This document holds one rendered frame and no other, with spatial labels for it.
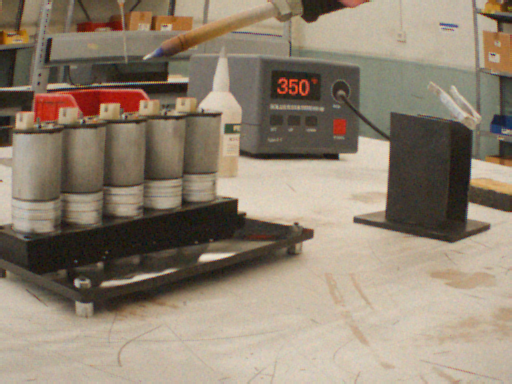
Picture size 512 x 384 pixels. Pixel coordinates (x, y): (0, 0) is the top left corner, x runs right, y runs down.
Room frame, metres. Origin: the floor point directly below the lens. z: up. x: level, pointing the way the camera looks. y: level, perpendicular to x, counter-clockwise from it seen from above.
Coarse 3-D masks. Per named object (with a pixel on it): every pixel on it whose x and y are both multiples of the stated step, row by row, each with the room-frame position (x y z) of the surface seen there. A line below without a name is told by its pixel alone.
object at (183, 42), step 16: (272, 0) 0.34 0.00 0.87; (288, 0) 0.34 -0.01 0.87; (240, 16) 0.34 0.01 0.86; (256, 16) 0.34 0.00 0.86; (272, 16) 0.34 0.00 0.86; (288, 16) 0.34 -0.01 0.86; (192, 32) 0.33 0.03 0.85; (208, 32) 0.33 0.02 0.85; (224, 32) 0.33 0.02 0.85; (176, 48) 0.33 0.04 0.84
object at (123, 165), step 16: (112, 128) 0.32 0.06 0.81; (128, 128) 0.32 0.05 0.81; (144, 128) 0.33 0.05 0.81; (112, 144) 0.32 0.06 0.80; (128, 144) 0.32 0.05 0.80; (144, 144) 0.33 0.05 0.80; (112, 160) 0.32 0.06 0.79; (128, 160) 0.32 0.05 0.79; (112, 176) 0.32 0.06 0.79; (128, 176) 0.32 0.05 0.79; (112, 192) 0.32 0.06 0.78; (128, 192) 0.32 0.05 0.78; (112, 208) 0.32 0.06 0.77; (128, 208) 0.32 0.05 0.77
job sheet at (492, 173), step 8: (472, 168) 0.79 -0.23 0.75; (480, 168) 0.79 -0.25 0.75; (488, 168) 0.80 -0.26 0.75; (496, 168) 0.81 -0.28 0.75; (504, 168) 0.82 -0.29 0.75; (472, 176) 0.71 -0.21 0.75; (480, 176) 0.72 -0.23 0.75; (488, 176) 0.73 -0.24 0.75; (496, 176) 0.73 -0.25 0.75; (504, 176) 0.74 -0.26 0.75
